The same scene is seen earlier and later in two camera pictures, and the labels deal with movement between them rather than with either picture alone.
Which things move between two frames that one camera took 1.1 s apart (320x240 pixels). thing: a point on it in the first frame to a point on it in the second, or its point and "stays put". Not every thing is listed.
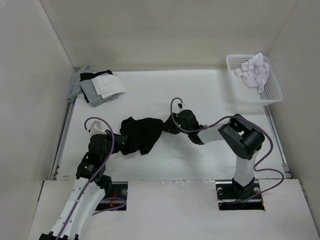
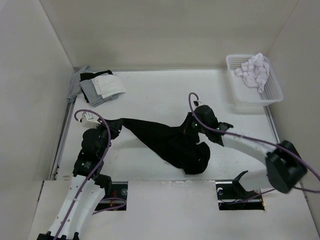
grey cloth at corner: x=75 y=87 stays put
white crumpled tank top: x=255 y=71 stays put
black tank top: x=142 y=134 to x=177 y=147
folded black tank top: x=85 y=76 stays put
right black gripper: x=168 y=125 to x=195 y=115
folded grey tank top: x=92 y=96 stays put
